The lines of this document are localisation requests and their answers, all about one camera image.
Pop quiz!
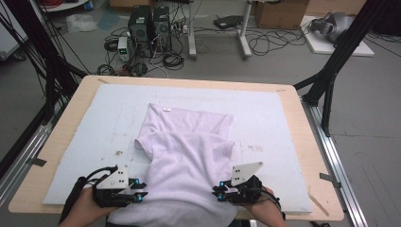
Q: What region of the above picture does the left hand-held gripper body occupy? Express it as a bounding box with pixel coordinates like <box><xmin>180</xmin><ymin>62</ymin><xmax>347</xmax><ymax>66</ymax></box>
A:
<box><xmin>92</xmin><ymin>164</ymin><xmax>133</xmax><ymax>208</ymax></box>

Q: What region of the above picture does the flat black device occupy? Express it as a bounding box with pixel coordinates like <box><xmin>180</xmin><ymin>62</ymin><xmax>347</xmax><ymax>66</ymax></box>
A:
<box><xmin>213</xmin><ymin>14</ymin><xmax>244</xmax><ymax>30</ymax></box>

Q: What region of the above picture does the white foam mat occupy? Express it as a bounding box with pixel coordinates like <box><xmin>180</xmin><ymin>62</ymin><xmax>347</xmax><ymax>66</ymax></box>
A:
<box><xmin>42</xmin><ymin>83</ymin><xmax>313</xmax><ymax>214</ymax></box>

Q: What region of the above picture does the grey rounded device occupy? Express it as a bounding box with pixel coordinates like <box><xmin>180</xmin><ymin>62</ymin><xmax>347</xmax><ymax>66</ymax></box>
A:
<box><xmin>309</xmin><ymin>11</ymin><xmax>356</xmax><ymax>44</ymax></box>

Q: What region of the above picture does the white bench power supply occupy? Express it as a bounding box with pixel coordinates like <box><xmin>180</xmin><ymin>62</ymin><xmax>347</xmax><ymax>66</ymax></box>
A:
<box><xmin>117</xmin><ymin>36</ymin><xmax>131</xmax><ymax>62</ymax></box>

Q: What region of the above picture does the black frame stand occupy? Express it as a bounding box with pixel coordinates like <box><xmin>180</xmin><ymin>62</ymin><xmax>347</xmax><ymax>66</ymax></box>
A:
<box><xmin>292</xmin><ymin>0</ymin><xmax>392</xmax><ymax>137</ymax></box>
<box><xmin>0</xmin><ymin>0</ymin><xmax>90</xmax><ymax>125</ymax></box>

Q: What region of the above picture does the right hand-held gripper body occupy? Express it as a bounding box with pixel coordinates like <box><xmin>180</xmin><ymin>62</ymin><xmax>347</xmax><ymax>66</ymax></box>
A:
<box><xmin>231</xmin><ymin>161</ymin><xmax>264</xmax><ymax>206</ymax></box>

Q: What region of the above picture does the white board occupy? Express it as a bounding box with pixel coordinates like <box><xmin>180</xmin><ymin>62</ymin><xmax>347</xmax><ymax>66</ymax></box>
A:
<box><xmin>299</xmin><ymin>15</ymin><xmax>375</xmax><ymax>58</ymax></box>

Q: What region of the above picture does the person's left hand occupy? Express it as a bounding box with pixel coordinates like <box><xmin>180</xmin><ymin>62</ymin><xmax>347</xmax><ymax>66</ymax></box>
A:
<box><xmin>75</xmin><ymin>188</ymin><xmax>119</xmax><ymax>221</ymax></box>

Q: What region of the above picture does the white desk leg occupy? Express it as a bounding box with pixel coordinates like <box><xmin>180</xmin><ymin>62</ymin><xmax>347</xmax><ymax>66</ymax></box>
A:
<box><xmin>237</xmin><ymin>0</ymin><xmax>253</xmax><ymax>61</ymax></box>
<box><xmin>187</xmin><ymin>0</ymin><xmax>199</xmax><ymax>61</ymax></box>

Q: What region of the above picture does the aluminium rail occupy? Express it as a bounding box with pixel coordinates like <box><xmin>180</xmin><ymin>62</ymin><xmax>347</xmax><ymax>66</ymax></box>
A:
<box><xmin>302</xmin><ymin>99</ymin><xmax>369</xmax><ymax>227</ymax></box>
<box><xmin>0</xmin><ymin>122</ymin><xmax>54</xmax><ymax>206</ymax></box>

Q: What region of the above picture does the coiled black cable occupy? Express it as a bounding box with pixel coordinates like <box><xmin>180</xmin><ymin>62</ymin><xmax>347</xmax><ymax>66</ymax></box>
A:
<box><xmin>162</xmin><ymin>51</ymin><xmax>185</xmax><ymax>71</ymax></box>

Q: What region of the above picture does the black computer tower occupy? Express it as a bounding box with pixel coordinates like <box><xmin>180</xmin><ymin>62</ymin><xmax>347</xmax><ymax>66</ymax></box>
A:
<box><xmin>127</xmin><ymin>5</ymin><xmax>154</xmax><ymax>59</ymax></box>
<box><xmin>152</xmin><ymin>5</ymin><xmax>173</xmax><ymax>53</ymax></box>

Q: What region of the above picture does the clear plastic bag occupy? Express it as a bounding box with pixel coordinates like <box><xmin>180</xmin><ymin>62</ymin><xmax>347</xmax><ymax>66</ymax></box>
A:
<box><xmin>65</xmin><ymin>13</ymin><xmax>99</xmax><ymax>34</ymax></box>

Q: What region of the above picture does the black sleeved cable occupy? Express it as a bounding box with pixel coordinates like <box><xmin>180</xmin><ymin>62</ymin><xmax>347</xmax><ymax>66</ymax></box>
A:
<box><xmin>261</xmin><ymin>188</ymin><xmax>287</xmax><ymax>221</ymax></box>
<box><xmin>59</xmin><ymin>166</ymin><xmax>119</xmax><ymax>224</ymax></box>

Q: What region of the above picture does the cardboard box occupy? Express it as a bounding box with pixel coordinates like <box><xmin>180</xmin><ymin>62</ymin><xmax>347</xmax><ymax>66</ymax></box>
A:
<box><xmin>253</xmin><ymin>0</ymin><xmax>310</xmax><ymax>30</ymax></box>

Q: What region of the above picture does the lilac towel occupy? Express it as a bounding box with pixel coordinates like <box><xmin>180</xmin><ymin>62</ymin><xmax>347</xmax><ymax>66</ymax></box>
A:
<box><xmin>107</xmin><ymin>102</ymin><xmax>239</xmax><ymax>227</ymax></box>

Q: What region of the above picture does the thin wooden stick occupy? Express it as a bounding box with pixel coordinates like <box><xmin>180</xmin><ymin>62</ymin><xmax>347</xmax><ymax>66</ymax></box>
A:
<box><xmin>306</xmin><ymin>188</ymin><xmax>331</xmax><ymax>218</ymax></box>

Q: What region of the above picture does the person's right hand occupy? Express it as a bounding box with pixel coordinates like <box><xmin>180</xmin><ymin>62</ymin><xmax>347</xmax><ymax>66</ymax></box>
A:
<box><xmin>244</xmin><ymin>187</ymin><xmax>282</xmax><ymax>221</ymax></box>

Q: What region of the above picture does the tangle of black floor cables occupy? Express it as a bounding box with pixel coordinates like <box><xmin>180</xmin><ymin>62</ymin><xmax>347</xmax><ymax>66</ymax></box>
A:
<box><xmin>245</xmin><ymin>26</ymin><xmax>314</xmax><ymax>58</ymax></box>

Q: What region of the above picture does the grey tape piece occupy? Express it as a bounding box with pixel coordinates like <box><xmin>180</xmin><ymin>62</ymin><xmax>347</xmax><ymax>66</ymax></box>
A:
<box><xmin>29</xmin><ymin>157</ymin><xmax>48</xmax><ymax>167</ymax></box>
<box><xmin>319</xmin><ymin>172</ymin><xmax>342</xmax><ymax>189</ymax></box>

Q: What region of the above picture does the teal sheet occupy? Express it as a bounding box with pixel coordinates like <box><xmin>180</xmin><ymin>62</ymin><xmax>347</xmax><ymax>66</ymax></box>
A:
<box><xmin>96</xmin><ymin>10</ymin><xmax>121</xmax><ymax>31</ymax></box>

